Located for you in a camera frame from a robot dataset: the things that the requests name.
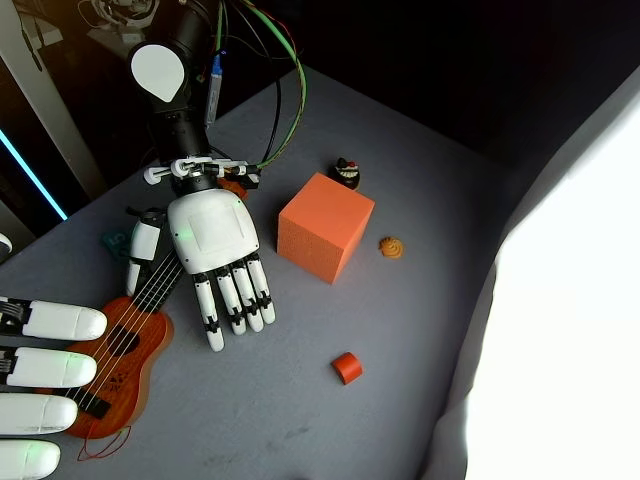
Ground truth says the small wooden ukulele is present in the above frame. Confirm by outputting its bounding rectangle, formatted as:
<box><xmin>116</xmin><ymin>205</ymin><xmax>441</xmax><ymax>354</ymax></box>
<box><xmin>37</xmin><ymin>247</ymin><xmax>184</xmax><ymax>441</ymax></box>

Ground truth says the teal number five block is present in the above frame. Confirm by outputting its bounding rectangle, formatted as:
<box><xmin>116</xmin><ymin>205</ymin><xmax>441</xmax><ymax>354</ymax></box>
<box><xmin>101</xmin><ymin>227</ymin><xmax>137</xmax><ymax>262</ymax></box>

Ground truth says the cyan light strip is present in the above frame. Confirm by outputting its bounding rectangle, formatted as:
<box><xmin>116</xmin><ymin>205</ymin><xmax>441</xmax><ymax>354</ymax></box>
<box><xmin>0</xmin><ymin>127</ymin><xmax>70</xmax><ymax>222</ymax></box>

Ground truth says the small orange toy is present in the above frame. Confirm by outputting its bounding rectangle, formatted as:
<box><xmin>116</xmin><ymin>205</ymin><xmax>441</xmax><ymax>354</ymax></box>
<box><xmin>217</xmin><ymin>177</ymin><xmax>250</xmax><ymax>202</ymax></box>

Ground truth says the white upright panel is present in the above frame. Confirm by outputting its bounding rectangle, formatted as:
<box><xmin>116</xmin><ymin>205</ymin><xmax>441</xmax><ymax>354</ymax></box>
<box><xmin>0</xmin><ymin>0</ymin><xmax>109</xmax><ymax>202</ymax></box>

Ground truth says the orange foam cube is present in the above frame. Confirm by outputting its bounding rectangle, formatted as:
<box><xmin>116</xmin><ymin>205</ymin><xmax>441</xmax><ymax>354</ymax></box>
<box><xmin>276</xmin><ymin>171</ymin><xmax>377</xmax><ymax>286</ymax></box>

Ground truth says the red cylinder block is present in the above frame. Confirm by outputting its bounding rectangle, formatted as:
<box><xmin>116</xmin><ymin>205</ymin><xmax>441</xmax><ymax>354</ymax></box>
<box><xmin>330</xmin><ymin>351</ymin><xmax>365</xmax><ymax>386</ymax></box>

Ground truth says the grey table cloth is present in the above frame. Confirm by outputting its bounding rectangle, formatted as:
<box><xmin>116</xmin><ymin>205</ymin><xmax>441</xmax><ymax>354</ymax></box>
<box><xmin>0</xmin><ymin>64</ymin><xmax>640</xmax><ymax>480</ymax></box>

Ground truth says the black duck toy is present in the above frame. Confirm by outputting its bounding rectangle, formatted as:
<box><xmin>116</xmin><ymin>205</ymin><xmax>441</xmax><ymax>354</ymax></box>
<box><xmin>327</xmin><ymin>156</ymin><xmax>364</xmax><ymax>193</ymax></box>

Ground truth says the orange swirl toy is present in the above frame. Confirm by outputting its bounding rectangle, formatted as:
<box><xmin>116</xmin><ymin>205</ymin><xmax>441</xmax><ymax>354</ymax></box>
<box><xmin>377</xmin><ymin>236</ymin><xmax>407</xmax><ymax>260</ymax></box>

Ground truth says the thin red string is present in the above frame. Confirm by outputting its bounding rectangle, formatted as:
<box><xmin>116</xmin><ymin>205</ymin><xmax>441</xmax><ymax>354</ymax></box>
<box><xmin>76</xmin><ymin>424</ymin><xmax>134</xmax><ymax>462</ymax></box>

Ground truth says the white blue cable connector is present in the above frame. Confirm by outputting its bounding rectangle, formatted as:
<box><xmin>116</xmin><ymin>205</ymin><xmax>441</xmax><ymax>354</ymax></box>
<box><xmin>203</xmin><ymin>52</ymin><xmax>225</xmax><ymax>127</ymax></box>

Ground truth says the green cable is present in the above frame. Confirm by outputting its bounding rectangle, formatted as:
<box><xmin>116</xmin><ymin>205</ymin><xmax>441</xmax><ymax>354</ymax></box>
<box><xmin>219</xmin><ymin>0</ymin><xmax>309</xmax><ymax>172</ymax></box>

